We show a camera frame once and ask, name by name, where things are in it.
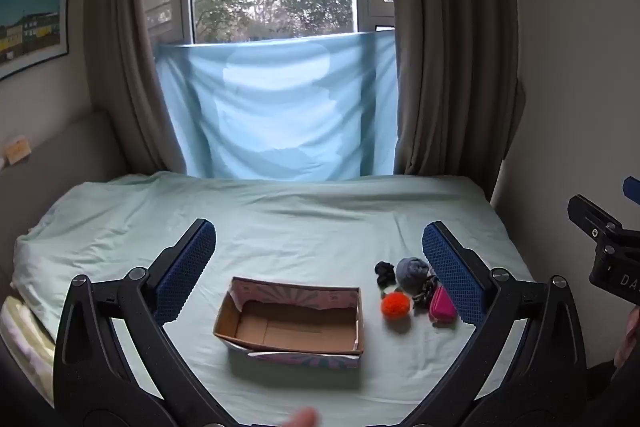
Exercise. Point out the pale green bed sheet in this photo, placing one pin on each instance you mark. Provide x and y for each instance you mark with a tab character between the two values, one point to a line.
300	217

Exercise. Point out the black scrunchie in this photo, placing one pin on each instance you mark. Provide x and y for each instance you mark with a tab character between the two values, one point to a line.
385	274

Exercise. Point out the beige bed frame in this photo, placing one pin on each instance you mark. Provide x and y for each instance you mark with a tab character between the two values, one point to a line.
75	147

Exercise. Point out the orange fluffy pompom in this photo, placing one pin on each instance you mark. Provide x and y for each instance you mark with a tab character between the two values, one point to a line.
396	305

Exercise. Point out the magenta pouch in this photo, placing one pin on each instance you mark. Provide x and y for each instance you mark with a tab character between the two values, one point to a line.
442	307

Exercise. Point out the small yellow pink box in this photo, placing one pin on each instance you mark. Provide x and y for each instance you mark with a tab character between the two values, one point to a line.
17	150

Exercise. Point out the light blue hanging sheet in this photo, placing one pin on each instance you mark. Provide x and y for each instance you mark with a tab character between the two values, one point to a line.
280	107

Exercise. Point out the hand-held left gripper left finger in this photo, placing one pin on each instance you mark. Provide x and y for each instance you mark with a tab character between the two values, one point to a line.
187	267

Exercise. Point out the framed wall picture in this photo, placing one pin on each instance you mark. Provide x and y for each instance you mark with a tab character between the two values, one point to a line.
32	24

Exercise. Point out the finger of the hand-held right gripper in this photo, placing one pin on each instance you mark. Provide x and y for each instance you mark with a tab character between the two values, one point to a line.
592	219
633	188

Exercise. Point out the grey rolled sock ball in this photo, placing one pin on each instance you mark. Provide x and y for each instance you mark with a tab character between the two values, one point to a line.
412	273

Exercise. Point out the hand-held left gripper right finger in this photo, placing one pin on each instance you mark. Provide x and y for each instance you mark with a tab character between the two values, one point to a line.
452	269

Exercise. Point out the cardboard box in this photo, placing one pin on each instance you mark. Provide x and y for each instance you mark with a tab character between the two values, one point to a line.
295	329

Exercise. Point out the brown curtain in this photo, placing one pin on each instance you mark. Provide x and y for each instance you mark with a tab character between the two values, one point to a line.
125	57
450	57

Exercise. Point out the pale yellow bedding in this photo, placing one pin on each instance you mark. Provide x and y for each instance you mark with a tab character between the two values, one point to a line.
25	347

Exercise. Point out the person's left hand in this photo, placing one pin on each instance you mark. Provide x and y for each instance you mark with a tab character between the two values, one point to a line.
302	419

